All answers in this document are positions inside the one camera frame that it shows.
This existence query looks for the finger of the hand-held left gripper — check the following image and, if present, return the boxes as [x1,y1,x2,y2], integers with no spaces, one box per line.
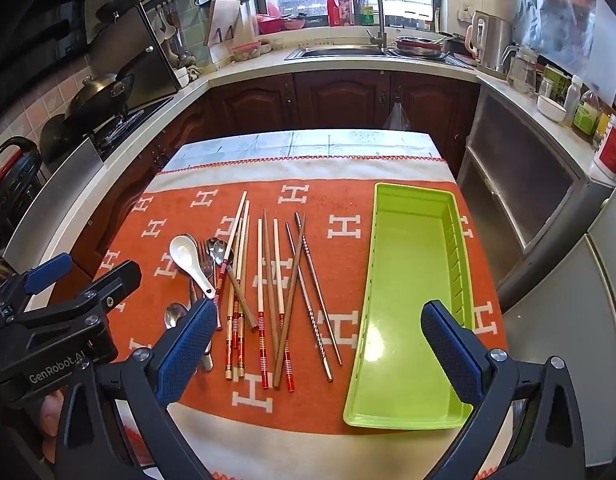
[10,259,143,333]
[0,252,74,307]

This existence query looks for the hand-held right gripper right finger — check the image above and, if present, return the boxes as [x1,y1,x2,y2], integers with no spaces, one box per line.
[420,300,589,480]

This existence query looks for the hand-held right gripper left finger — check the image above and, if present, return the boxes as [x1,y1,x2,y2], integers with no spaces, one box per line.
[53,299,219,480]

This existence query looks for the white ceramic spoon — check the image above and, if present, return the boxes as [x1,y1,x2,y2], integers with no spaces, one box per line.
[169,235,216,295]

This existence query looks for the green plastic utensil tray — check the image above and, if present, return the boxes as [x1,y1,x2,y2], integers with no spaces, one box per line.
[343,182,476,431]

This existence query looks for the metal fork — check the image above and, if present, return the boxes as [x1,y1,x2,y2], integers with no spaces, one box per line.
[198,240,215,372]

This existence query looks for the person's left hand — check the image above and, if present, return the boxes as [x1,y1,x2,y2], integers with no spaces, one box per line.
[40,390,66,438]

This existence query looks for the stainless steel side panel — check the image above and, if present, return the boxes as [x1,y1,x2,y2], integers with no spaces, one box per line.
[3,137,106,261]

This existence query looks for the black pressure cooker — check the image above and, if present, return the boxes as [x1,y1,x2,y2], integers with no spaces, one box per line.
[0,135,44,231]

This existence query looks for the black cooking pot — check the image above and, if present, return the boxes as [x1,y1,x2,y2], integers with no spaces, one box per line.
[38,112,81,161]

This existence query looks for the grey refrigerator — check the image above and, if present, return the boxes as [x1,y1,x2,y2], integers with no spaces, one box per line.
[498,180,616,480]

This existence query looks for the gas stove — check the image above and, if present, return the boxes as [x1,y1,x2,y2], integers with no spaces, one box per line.
[90,95,176,161]

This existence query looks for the light blue tablecloth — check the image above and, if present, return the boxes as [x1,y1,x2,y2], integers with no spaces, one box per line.
[163,129,445,173]

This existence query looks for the dark metal wok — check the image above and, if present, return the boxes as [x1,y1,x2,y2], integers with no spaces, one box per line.
[68,52,149,121]

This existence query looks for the orange patterned blanket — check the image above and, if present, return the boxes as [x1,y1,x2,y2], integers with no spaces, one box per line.
[90,152,511,480]

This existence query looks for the metal cabinet frosted doors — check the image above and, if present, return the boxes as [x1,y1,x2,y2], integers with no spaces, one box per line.
[455,82,616,301]

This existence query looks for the stainless steel splash panel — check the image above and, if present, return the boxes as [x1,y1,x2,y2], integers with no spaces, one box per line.
[85,2,181,111]

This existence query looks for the black range hood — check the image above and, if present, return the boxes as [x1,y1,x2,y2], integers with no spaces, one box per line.
[0,0,154,128]

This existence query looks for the white plastic bag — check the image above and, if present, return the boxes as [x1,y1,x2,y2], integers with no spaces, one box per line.
[382,101,411,132]

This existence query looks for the red label white container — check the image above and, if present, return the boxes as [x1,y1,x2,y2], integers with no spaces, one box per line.
[592,112,616,181]

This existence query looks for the white bowl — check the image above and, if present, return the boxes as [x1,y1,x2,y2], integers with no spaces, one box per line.
[537,94,569,123]

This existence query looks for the dark wooden kitchen cabinets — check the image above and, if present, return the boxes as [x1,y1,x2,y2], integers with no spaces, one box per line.
[88,70,481,271]

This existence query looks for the green label oil bottle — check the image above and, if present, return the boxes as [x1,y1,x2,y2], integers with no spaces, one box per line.
[573,89,601,137]

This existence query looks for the clear plastic bottle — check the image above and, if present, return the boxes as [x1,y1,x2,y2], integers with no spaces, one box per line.
[563,76,585,127]

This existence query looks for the wooden cutting board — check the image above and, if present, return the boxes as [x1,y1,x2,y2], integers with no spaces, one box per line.
[204,0,249,48]

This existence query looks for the glass pitcher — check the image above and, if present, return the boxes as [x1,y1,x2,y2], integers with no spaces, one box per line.
[503,45,541,95]

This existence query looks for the red plastic bowl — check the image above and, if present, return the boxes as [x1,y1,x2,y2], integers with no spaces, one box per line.
[255,12,306,36]

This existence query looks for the stack of dishes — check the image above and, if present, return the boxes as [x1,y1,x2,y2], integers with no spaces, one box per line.
[393,35,451,58]

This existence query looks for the stainless steel electric kettle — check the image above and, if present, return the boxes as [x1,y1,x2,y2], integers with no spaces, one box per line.
[465,10,514,76]

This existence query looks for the stainless steel sink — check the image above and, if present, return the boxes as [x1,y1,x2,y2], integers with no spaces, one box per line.
[284,45,396,62]

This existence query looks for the steel kitchen faucet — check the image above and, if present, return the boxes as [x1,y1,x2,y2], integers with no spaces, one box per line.
[355,0,389,51]

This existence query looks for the clear plastic wall bag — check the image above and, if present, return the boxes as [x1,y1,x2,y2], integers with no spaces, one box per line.
[508,0,616,106]

